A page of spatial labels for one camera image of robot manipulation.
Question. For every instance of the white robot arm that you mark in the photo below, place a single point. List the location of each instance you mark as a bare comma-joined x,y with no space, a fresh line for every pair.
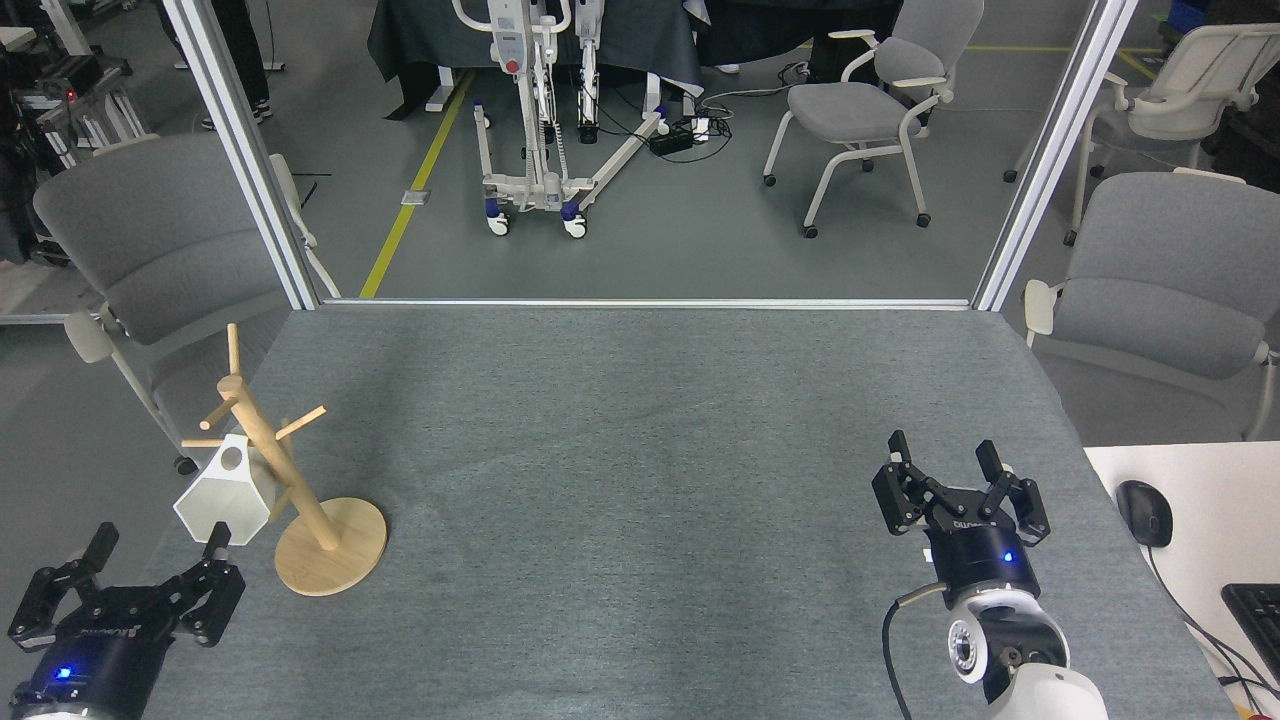
50,715
1010,650

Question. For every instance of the white mesh-back chair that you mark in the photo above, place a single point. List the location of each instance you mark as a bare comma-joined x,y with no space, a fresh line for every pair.
1190,95

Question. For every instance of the white desk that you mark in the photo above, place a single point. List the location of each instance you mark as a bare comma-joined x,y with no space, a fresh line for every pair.
1210,500

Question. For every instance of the person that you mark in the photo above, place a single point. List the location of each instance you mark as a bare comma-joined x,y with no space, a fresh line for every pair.
245,50

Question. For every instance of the black computer mouse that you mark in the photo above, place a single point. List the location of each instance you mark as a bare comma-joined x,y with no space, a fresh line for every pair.
1145,515

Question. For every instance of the wooden cup rack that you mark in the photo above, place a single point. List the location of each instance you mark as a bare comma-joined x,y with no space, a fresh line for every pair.
330,550

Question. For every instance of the dark table cloth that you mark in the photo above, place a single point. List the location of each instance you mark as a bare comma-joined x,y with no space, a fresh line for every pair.
420,35

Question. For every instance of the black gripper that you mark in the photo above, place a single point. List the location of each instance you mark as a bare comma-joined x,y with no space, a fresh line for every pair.
980,560
95,655

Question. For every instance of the grey chair with white frame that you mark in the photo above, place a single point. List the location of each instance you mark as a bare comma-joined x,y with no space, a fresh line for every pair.
850,110
1170,290
170,240

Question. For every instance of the metal equipment rack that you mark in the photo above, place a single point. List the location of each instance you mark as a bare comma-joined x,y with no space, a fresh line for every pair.
60,110

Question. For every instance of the white wheeled stand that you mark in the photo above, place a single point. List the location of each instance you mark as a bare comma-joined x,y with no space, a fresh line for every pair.
545,185

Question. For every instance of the silver floor plate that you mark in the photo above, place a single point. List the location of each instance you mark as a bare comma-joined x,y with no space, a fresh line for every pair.
416,197

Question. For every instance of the silver frame crossbar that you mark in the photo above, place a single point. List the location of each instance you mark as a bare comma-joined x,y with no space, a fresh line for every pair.
650,303

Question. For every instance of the black keyboard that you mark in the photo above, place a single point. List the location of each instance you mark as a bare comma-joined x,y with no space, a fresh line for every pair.
1258,615

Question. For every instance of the silver frame post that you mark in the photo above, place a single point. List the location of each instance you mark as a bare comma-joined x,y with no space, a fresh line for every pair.
1050,160
255,170

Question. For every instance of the white hexagonal cup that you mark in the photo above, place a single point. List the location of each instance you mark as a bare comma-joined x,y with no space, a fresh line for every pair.
220,500

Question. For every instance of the black power strip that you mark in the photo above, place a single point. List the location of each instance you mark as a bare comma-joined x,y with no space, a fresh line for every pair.
672,138

